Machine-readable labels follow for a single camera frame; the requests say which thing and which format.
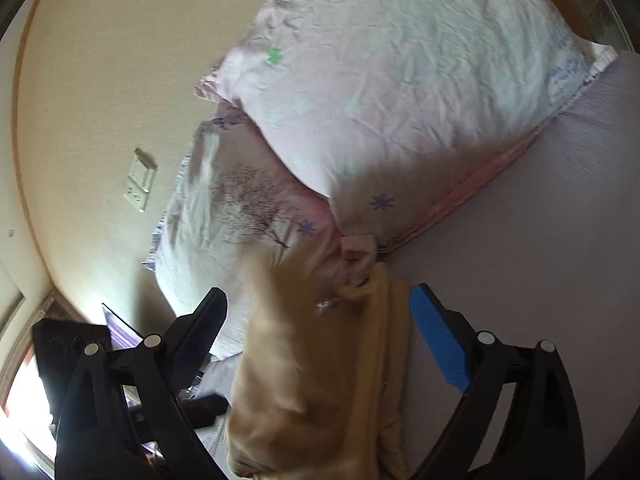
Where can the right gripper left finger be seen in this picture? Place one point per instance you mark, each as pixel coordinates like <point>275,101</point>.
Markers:
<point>122,416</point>

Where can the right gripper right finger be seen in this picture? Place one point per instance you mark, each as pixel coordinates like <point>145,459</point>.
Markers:
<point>517,417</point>

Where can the beige small garment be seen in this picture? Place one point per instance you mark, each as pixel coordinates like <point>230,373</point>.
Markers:
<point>317,393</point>

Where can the black flat television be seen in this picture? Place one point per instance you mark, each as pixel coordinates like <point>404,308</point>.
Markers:
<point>123,338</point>

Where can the lavender bed sheet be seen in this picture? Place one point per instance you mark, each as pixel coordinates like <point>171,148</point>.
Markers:
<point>550,250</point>

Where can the white floral pillow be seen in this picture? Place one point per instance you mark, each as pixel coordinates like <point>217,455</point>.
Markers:
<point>232,191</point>

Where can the pink floral pillow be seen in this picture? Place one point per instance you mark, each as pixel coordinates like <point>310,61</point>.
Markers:
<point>398,111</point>

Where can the wall socket plate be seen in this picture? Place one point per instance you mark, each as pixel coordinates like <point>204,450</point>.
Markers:
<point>136,196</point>

